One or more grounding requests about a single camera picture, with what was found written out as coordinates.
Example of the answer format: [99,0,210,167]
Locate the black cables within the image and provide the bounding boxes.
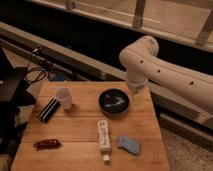
[24,47,64,84]

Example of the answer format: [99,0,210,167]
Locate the red chili pepper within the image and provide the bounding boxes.
[33,139,61,149]

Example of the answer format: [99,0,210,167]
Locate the black rectangular case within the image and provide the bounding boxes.
[38,98,60,123]

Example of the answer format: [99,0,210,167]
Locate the wooden railing frame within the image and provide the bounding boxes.
[29,0,213,53]

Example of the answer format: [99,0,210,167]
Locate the black round bowl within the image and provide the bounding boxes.
[98,88,130,116]

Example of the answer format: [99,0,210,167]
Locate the white toothpaste tube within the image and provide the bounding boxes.
[97,120,111,164]

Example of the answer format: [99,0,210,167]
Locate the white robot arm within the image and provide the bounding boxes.
[119,36,213,115]

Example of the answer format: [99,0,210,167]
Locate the black chair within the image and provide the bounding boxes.
[0,47,36,154]

